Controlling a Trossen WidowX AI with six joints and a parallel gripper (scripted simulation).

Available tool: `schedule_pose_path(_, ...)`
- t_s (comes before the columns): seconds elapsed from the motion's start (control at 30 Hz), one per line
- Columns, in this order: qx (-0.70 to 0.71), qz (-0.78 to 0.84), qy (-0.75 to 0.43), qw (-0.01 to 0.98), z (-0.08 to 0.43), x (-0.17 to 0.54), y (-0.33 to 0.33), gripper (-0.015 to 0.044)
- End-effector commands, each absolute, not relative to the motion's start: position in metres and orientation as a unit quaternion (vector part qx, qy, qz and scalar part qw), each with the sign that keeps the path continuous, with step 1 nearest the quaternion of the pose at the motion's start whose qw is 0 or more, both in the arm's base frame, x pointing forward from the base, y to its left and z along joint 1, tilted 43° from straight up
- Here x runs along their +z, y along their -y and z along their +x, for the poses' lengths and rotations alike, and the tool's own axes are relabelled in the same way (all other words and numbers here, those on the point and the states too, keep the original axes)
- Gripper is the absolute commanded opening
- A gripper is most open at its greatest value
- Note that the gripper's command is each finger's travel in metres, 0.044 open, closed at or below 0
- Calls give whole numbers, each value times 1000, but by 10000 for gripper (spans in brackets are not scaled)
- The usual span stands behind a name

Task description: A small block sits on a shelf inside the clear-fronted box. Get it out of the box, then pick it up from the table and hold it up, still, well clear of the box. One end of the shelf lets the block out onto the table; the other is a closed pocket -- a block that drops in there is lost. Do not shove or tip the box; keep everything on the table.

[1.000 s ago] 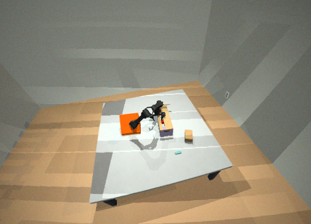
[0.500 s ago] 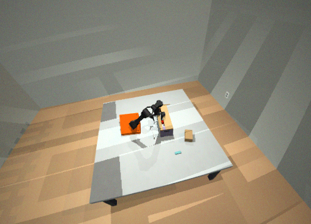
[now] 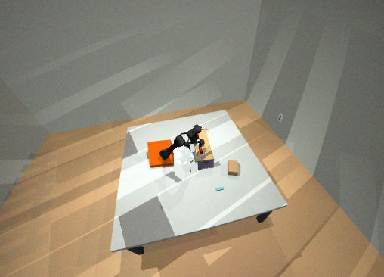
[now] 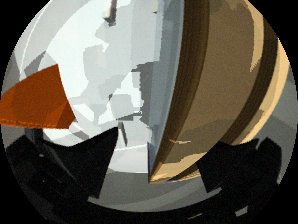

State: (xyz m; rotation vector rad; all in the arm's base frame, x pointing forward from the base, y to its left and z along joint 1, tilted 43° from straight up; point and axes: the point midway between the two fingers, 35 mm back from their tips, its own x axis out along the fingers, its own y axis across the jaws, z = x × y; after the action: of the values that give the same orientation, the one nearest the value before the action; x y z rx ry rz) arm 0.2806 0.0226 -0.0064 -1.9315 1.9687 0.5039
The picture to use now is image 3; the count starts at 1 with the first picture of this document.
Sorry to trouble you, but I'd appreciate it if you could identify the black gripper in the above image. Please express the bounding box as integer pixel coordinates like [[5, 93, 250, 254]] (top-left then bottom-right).
[[184, 136, 205, 150]]

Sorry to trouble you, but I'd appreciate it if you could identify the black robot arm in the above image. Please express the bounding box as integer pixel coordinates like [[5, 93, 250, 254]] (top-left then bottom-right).
[[159, 125, 202, 160]]

